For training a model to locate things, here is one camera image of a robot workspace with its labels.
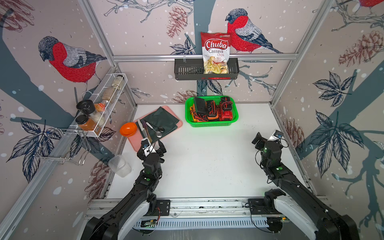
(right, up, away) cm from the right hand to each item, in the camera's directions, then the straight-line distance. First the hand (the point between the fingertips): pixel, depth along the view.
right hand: (264, 134), depth 83 cm
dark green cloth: (-66, +9, +29) cm, 73 cm away
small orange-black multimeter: (-37, +9, +18) cm, 42 cm away
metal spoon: (-66, -2, +21) cm, 69 cm away
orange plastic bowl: (-87, +1, +20) cm, 89 cm away
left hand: (-63, -2, -1) cm, 63 cm away
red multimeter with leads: (-18, +11, +21) cm, 29 cm away
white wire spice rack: (-86, +21, -7) cm, 89 cm away
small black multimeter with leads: (-18, +19, +20) cm, 33 cm away
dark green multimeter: (-35, +18, +24) cm, 46 cm away
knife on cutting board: (-77, +3, +23) cm, 81 cm away
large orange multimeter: (-26, +10, +21) cm, 35 cm away
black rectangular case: (-28, +16, +18) cm, 37 cm away
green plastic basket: (-44, +22, +30) cm, 58 cm away
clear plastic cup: (-87, -20, +8) cm, 90 cm away
